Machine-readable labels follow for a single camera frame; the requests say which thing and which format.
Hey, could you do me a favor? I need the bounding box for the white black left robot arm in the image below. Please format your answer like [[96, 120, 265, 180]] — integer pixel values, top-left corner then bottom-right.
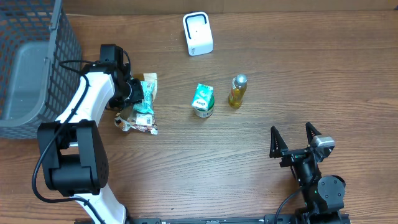
[[31, 59, 144, 223]]

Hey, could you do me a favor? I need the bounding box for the teal white tissue pack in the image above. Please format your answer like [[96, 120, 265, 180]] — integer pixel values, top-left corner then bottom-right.
[[192, 83, 214, 111]]

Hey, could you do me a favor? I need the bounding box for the yellow liquid plastic bottle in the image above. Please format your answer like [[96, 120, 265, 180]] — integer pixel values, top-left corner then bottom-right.
[[228, 74, 248, 109]]

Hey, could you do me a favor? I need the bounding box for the white barcode scanner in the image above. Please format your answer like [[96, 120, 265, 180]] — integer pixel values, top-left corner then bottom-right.
[[182, 11, 213, 57]]

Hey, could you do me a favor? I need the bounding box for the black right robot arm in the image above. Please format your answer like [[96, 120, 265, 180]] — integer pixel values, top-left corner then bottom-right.
[[266, 122, 351, 223]]

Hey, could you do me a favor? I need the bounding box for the brown snack pouch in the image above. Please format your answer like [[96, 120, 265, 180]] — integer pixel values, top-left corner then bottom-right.
[[114, 73, 158, 135]]

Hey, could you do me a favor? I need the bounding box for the teal snack packet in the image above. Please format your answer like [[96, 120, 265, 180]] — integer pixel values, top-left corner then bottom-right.
[[133, 81, 155, 114]]

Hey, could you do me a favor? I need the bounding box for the grey plastic mesh basket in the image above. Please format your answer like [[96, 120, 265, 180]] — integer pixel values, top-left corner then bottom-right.
[[1, 0, 82, 139]]

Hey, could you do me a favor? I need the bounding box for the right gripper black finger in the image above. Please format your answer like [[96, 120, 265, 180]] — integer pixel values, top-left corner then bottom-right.
[[269, 126, 288, 158], [305, 122, 321, 144]]

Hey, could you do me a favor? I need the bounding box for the green lid white jar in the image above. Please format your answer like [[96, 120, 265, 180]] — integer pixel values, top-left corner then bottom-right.
[[194, 96, 215, 118]]

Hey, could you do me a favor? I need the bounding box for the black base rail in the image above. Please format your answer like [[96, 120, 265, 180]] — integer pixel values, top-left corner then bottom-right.
[[74, 213, 351, 224]]

